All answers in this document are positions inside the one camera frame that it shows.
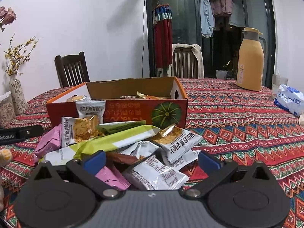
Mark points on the oat crisp pack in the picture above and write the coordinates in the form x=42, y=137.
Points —
x=76, y=98
x=175, y=141
x=76, y=130
x=88, y=108

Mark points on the oat crisp pack on pile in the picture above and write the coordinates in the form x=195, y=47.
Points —
x=76, y=130

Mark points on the long green snack bar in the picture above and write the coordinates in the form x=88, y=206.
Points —
x=114, y=141

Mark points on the drinking glass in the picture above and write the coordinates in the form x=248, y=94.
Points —
x=277, y=80

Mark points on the red tassel hanging decoration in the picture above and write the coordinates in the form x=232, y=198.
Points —
x=162, y=25

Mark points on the white blue tissue pack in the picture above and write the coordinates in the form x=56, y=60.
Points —
x=290, y=100

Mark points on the oat crisp pack against box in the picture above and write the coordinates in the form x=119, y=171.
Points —
x=88, y=108

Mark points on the chair with beige cloth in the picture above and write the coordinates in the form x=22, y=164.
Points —
x=187, y=61

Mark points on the hanging pink jacket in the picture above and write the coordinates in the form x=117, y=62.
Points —
x=221, y=8

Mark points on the white grey snack pack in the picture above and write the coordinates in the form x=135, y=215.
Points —
x=151, y=174

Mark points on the orange thermos jug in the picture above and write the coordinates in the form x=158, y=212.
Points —
x=251, y=61

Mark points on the large orange snack bag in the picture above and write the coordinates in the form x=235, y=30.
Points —
x=146, y=96

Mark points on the pink vase with roses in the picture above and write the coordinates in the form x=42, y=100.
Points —
x=7, y=17

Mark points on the pink snack pack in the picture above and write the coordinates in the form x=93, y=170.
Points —
x=49, y=142
x=112, y=177

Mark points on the orange pumpkin cardboard box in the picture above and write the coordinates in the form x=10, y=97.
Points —
x=123, y=104

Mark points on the small orange snack pack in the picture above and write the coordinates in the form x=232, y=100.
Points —
x=122, y=158

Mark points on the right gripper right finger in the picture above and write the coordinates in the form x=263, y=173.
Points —
x=219, y=172

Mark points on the clear food storage jar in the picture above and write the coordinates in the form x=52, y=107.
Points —
x=7, y=112

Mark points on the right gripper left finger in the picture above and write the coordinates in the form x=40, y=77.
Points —
x=86, y=170

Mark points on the hanging blue shirt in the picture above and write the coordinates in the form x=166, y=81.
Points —
x=206, y=19

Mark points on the dark wooden chair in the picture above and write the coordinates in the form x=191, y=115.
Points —
x=71, y=70

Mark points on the floral vase yellow twigs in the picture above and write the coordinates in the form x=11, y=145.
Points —
x=16, y=57

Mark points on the patterned red tablecloth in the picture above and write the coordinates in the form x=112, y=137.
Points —
x=235, y=123

